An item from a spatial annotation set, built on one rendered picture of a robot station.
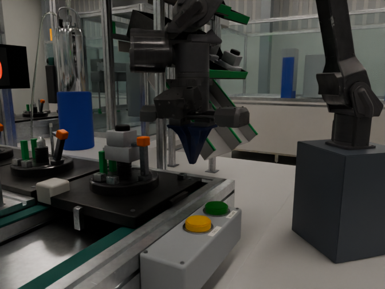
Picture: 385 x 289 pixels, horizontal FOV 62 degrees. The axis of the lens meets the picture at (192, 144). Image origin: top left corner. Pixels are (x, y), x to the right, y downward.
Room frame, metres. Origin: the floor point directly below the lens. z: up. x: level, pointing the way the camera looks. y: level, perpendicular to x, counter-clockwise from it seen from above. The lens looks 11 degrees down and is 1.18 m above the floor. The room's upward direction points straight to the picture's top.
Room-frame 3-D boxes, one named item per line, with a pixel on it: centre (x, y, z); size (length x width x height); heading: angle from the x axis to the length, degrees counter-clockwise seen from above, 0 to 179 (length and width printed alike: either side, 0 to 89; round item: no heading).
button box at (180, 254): (0.46, -0.01, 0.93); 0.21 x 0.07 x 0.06; 152
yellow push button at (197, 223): (0.46, -0.01, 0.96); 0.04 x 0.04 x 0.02
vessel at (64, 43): (1.54, 0.56, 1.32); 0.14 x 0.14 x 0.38
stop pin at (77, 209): (0.53, 0.20, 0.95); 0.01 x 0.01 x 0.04; 62
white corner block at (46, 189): (0.60, 0.27, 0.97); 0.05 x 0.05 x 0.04; 62
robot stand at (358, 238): (0.61, -0.30, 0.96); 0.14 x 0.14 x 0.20; 16
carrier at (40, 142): (0.76, 0.37, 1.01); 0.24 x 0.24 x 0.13; 62
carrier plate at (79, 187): (0.64, 0.14, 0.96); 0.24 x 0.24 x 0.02; 62
